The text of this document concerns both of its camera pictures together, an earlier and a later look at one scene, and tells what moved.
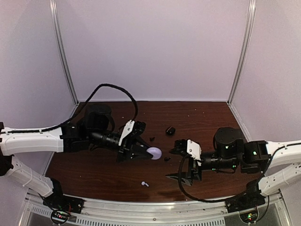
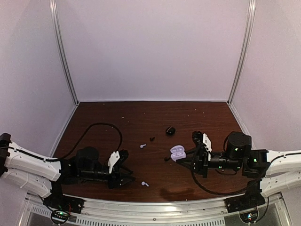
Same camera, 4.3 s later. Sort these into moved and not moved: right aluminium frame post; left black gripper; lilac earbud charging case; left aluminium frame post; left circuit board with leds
Moved: lilac earbud charging case; left black gripper
Not moved: right aluminium frame post; left circuit board with leds; left aluminium frame post
